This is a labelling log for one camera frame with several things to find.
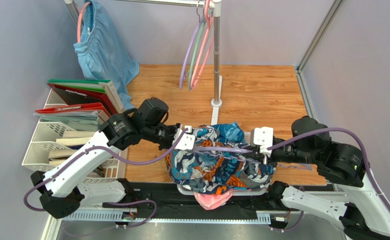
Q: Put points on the white rack base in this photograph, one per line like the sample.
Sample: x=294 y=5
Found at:
x=216 y=110

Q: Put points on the light blue hung shorts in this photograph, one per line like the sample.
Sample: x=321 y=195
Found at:
x=102 y=54

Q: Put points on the purple notched hanger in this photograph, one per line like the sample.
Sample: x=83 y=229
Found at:
x=242 y=151

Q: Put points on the pink hanger on rack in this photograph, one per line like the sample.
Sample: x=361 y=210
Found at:
x=201 y=48

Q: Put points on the patterned blue orange shorts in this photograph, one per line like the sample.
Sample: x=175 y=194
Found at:
x=214 y=163

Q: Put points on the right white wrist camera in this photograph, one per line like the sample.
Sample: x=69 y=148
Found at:
x=262 y=139

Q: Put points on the purple plain hanger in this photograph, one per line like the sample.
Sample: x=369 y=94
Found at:
x=185 y=61

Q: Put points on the pink shorts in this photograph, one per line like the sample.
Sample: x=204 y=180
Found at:
x=211 y=202

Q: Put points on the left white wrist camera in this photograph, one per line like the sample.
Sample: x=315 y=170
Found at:
x=184 y=138

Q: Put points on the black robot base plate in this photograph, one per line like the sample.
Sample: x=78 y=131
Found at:
x=171 y=203

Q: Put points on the aluminium frame post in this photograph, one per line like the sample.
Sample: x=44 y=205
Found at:
x=325 y=24

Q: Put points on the red flat folder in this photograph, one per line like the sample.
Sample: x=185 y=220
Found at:
x=88 y=107

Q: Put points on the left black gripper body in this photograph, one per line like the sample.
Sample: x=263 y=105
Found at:
x=165 y=135

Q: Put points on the green folder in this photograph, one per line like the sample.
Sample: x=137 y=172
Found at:
x=102 y=86

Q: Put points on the metal clothes rack rail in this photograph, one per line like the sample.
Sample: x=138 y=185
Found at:
x=184 y=3

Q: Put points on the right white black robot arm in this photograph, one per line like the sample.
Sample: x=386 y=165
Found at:
x=365 y=214

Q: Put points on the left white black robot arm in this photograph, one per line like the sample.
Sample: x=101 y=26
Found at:
x=63 y=190

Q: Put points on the red clipboard folder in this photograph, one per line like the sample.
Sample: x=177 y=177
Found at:
x=73 y=96

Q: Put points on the slotted cable duct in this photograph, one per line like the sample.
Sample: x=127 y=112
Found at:
x=119 y=216

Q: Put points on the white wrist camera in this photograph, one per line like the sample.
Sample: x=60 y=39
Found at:
x=184 y=138
x=262 y=139

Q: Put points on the green hanger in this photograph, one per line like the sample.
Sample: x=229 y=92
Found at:
x=191 y=68

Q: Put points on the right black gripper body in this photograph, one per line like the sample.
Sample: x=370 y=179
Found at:
x=259 y=156

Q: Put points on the metal clothes rack pole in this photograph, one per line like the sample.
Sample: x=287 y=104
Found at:
x=216 y=14

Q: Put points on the pink hanger holding shorts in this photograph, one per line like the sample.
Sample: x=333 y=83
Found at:
x=80 y=19

